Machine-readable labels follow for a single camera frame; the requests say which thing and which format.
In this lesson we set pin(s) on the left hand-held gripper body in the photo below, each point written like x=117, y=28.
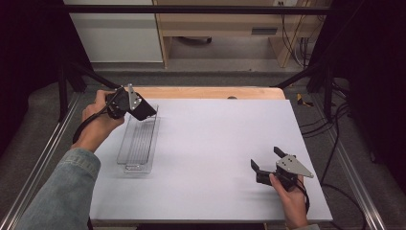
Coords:
x=119, y=103

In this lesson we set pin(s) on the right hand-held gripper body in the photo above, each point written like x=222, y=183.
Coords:
x=292, y=166

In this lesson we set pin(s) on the black phone case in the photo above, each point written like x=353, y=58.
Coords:
x=145, y=109

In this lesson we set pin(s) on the clear plastic packaging box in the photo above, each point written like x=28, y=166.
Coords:
x=138, y=143

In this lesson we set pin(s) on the person's left hand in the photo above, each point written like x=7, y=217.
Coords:
x=94, y=127

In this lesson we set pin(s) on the person's right hand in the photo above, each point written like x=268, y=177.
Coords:
x=295, y=204

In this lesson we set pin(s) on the white table board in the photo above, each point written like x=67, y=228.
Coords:
x=207, y=179

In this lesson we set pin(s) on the yellow black tape strip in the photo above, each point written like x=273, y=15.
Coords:
x=301, y=100

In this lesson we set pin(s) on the black metal stand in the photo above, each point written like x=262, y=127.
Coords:
x=63, y=92
x=328, y=92

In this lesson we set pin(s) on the white cabinet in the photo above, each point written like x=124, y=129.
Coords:
x=118, y=35

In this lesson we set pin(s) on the wooden table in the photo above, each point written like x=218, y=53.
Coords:
x=198, y=92

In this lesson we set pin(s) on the black curtain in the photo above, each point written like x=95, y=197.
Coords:
x=28, y=64
x=376, y=80

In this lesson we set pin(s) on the grey desk label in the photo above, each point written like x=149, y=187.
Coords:
x=264, y=31

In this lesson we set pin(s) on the light wooden desk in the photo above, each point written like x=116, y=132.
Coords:
x=217, y=22

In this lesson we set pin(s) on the aluminium rail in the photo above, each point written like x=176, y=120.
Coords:
x=32, y=179
x=351, y=172

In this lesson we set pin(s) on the black horizontal frame bar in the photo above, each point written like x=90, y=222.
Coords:
x=191, y=9

